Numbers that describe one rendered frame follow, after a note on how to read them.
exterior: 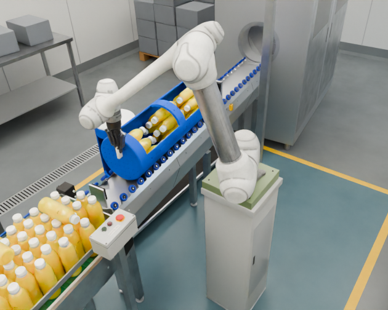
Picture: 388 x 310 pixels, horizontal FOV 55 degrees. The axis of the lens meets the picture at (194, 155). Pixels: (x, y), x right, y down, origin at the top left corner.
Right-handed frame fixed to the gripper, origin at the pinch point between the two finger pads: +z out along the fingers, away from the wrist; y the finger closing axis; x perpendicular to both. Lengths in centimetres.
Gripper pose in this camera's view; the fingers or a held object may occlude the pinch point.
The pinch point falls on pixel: (119, 152)
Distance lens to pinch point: 202.8
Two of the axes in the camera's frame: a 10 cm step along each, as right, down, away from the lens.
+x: 5.0, -5.2, 6.9
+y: 8.7, 2.7, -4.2
